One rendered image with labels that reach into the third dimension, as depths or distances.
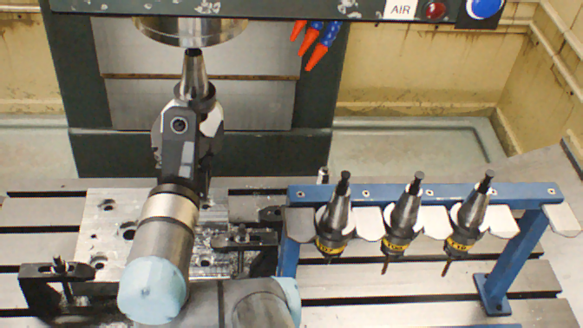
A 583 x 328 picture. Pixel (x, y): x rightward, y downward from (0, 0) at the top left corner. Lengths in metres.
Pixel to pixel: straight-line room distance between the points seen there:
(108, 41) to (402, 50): 0.96
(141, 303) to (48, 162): 1.30
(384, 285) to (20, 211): 0.80
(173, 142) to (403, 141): 1.37
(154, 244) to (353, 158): 1.31
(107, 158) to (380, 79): 0.91
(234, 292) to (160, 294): 0.14
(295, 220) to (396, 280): 0.41
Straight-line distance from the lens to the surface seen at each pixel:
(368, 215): 0.96
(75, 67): 1.50
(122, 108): 1.51
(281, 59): 1.41
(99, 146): 1.63
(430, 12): 0.62
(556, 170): 1.79
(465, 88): 2.12
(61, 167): 1.95
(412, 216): 0.94
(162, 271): 0.71
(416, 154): 2.05
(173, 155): 0.80
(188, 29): 0.75
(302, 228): 0.93
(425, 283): 1.31
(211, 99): 0.89
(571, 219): 1.09
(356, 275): 1.28
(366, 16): 0.61
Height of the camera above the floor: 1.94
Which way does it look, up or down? 45 degrees down
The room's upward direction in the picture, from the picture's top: 7 degrees clockwise
